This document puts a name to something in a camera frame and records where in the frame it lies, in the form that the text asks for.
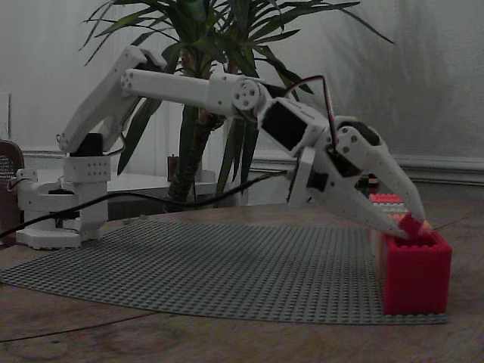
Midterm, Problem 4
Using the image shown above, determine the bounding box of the brown printed object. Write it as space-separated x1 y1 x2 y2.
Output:
0 138 26 246

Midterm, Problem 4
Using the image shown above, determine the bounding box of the small red brick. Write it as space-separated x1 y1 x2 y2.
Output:
399 213 425 238

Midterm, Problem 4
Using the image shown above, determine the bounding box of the red and black gripper wire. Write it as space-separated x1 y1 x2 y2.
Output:
284 75 342 147

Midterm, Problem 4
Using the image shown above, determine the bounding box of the red package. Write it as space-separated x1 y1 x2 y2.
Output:
369 193 403 206

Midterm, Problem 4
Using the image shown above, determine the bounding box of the thick black cable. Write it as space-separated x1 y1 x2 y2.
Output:
0 171 293 244

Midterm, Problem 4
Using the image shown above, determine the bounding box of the green potted palm plant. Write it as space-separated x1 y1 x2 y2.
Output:
78 0 395 208

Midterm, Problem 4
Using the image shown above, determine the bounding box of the black box with label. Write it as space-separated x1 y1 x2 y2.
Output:
357 174 380 196

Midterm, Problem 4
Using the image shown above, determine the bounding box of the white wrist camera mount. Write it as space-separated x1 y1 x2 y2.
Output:
286 146 330 209

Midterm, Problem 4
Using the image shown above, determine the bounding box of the large red brick box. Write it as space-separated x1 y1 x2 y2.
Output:
381 228 454 316

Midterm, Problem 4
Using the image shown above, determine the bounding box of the grey studded baseplate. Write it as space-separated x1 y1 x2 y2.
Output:
0 217 449 326

